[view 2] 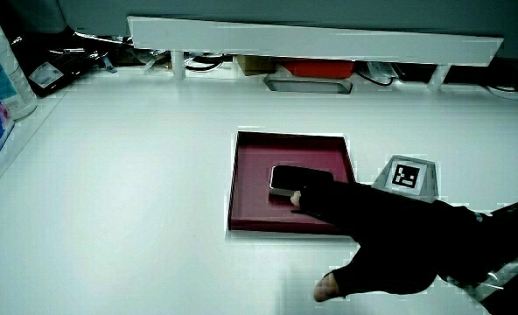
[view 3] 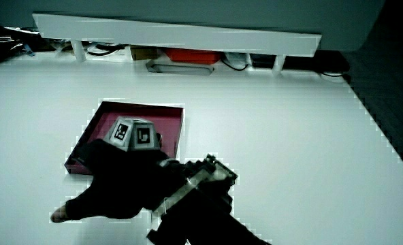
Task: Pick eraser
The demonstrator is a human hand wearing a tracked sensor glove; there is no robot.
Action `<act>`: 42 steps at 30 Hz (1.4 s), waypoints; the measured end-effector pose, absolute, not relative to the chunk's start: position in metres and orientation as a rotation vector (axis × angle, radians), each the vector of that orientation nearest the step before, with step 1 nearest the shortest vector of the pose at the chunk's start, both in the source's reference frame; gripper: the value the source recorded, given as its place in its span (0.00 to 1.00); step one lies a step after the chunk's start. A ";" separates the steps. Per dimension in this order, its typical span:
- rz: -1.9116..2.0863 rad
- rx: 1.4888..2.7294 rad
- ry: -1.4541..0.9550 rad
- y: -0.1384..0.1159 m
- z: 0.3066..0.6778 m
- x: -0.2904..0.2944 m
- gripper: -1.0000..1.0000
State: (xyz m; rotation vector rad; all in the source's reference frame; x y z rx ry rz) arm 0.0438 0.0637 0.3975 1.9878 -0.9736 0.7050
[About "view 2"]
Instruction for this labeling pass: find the person's right hand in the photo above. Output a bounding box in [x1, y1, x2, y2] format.
[290, 154, 483, 304]

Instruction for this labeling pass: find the black smartphone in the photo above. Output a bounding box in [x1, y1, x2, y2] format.
[269, 164, 335, 198]

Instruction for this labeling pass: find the person's right forearm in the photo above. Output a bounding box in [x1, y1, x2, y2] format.
[459, 201, 518, 315]

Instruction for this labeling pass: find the dark red square tray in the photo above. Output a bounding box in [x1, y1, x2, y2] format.
[227, 129, 358, 237]

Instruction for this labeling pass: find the grey flat tray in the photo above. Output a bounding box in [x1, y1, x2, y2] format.
[263, 73, 354, 95]

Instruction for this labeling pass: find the orange box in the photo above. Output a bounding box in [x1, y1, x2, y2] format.
[279, 59, 357, 81]

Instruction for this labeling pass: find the brown cardboard box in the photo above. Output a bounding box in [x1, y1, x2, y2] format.
[235, 54, 278, 77]

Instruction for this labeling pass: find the white desk riser shelf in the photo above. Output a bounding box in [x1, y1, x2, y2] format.
[126, 15, 505, 92]

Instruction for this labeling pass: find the black plastic bag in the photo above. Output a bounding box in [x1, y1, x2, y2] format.
[10, 29, 112, 99]

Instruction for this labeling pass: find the black cable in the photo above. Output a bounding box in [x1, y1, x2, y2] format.
[356, 68, 396, 88]

